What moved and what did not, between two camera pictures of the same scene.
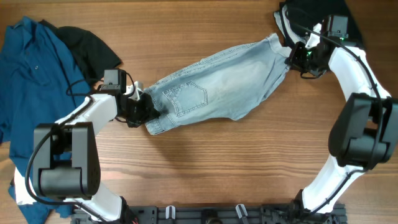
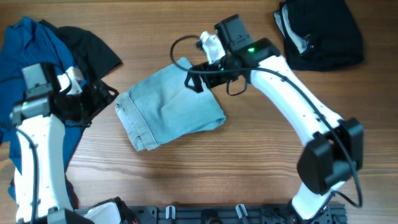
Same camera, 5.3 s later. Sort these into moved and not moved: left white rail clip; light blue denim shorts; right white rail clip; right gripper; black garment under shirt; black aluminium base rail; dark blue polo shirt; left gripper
Moved: right gripper; light blue denim shorts; left gripper
Not moved: right white rail clip; dark blue polo shirt; black garment under shirt; left white rail clip; black aluminium base rail
